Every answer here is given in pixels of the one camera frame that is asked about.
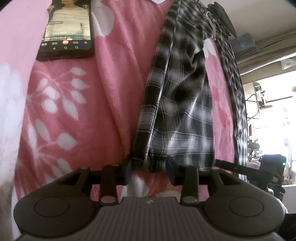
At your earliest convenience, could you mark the beige curtain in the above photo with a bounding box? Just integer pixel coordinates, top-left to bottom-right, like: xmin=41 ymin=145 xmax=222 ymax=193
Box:
xmin=236 ymin=35 xmax=296 ymax=76

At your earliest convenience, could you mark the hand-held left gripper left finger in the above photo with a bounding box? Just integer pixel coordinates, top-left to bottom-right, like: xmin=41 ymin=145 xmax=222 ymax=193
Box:
xmin=61 ymin=160 xmax=133 ymax=205

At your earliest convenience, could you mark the dark grey folded garment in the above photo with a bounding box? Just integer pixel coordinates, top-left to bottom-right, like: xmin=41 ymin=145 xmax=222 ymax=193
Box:
xmin=207 ymin=2 xmax=237 ymax=37

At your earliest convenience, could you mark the wheelchair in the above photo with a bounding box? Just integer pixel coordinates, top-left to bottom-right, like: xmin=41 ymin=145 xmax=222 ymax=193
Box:
xmin=247 ymin=142 xmax=263 ymax=163

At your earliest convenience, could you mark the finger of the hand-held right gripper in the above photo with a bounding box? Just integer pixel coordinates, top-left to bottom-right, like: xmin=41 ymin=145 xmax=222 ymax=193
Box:
xmin=215 ymin=159 xmax=261 ymax=178

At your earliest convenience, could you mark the folding table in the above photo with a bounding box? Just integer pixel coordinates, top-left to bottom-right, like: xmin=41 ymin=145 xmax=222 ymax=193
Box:
xmin=245 ymin=85 xmax=266 ymax=121

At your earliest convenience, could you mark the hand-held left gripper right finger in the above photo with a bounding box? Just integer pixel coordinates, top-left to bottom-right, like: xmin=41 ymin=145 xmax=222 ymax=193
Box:
xmin=165 ymin=157 xmax=235 ymax=205

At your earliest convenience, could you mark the black smartphone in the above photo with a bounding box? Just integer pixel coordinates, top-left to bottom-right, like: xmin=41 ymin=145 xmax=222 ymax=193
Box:
xmin=36 ymin=0 xmax=95 ymax=62

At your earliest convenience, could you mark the pink floral blanket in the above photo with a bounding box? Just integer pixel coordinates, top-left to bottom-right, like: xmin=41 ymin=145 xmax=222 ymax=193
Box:
xmin=0 ymin=0 xmax=249 ymax=241

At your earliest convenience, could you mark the black white plaid shirt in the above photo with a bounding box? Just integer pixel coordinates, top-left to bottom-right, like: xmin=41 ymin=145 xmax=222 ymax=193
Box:
xmin=132 ymin=0 xmax=248 ymax=182

